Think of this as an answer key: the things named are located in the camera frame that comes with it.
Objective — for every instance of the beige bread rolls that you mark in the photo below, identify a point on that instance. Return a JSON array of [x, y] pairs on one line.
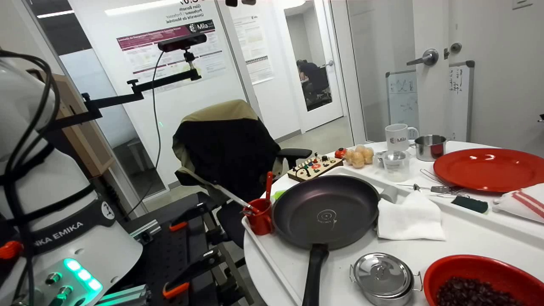
[[360, 157]]

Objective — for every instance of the large red plate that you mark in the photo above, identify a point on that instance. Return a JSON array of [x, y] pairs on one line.
[[491, 171]]

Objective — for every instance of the black frying pan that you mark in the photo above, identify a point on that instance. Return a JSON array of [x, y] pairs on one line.
[[324, 215]]

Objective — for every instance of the black office chair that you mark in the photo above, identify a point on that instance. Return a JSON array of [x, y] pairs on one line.
[[227, 145]]

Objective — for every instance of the white towel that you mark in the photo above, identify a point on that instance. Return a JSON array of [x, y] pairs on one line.
[[412, 219]]

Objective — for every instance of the black camera on mount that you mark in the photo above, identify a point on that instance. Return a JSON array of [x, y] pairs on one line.
[[183, 43]]

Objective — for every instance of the silver door handle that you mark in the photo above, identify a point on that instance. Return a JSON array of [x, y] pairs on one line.
[[429, 59]]

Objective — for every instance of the dark green sponge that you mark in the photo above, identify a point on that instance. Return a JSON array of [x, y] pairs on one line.
[[470, 203]]

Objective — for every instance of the small red cup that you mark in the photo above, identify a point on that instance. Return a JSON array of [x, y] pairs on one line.
[[259, 217]]

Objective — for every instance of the round steel lid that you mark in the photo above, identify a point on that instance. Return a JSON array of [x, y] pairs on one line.
[[383, 280]]

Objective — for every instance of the white mug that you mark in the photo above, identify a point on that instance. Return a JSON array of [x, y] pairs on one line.
[[399, 137]]

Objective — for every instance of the wooden toy board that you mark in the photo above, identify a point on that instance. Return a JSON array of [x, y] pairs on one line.
[[314, 168]]

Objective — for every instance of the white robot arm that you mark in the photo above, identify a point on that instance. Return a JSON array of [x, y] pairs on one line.
[[62, 244]]

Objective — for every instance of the clear glass cup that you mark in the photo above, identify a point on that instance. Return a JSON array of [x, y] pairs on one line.
[[395, 164]]

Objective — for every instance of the small steel pot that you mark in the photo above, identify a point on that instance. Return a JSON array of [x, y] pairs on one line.
[[429, 147]]

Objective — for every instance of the small whiteboard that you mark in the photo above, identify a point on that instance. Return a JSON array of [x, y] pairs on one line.
[[402, 98]]

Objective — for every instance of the red striped white cloth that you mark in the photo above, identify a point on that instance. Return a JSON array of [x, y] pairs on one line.
[[525, 203]]

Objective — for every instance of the red bowl with beans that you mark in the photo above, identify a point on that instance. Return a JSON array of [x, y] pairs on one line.
[[480, 281]]

